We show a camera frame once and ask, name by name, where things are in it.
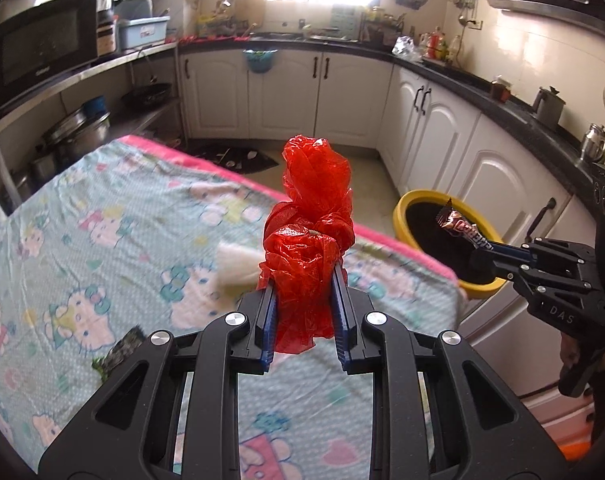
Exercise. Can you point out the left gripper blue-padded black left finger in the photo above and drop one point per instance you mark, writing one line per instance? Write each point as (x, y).
(170, 409)

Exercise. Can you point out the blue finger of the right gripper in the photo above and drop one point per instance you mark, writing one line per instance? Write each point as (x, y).
(493, 255)

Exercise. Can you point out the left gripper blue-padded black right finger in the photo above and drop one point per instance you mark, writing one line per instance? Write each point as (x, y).
(439, 410)

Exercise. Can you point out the red cylindrical snack pack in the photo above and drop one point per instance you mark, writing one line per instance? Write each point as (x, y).
(451, 220)

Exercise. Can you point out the red plastic bag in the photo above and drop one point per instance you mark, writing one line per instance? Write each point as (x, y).
(304, 238)

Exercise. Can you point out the yellow rimmed trash bin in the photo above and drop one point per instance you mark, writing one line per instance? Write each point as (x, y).
(415, 224)

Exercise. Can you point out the white kitchen cabinets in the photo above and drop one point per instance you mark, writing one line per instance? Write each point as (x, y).
(426, 135)

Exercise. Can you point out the black kitchen countertop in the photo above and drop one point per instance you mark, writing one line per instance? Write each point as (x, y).
(557, 149)

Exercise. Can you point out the person's right hand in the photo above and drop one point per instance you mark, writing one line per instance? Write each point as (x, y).
(576, 372)

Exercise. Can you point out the silver green snack wrapper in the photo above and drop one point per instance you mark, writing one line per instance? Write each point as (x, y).
(122, 350)

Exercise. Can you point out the steel kettle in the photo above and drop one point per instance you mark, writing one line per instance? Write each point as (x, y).
(592, 147)

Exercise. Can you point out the dark metal pitcher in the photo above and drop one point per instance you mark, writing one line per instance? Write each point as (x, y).
(548, 107)

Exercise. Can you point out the Hello Kitty bed sheet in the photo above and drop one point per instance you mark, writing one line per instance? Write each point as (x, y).
(127, 238)

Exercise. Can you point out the crumpled white tissue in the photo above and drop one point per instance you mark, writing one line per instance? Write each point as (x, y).
(237, 265)

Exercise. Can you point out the pink blanket edge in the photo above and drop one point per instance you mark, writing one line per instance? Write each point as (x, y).
(177, 158)

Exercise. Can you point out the black floor mat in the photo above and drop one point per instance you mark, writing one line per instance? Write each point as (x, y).
(236, 158)

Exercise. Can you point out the steel cooking pot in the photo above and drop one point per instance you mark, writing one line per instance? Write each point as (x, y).
(77, 135)

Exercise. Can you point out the blue hanging basket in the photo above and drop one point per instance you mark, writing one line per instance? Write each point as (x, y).
(259, 61)

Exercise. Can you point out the black frying pan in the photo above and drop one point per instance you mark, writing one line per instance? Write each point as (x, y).
(147, 97)

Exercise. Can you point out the black microwave oven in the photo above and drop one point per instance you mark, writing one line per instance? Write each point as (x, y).
(43, 42)

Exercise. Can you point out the blue plastic storage box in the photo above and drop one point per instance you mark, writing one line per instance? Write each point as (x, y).
(141, 32)

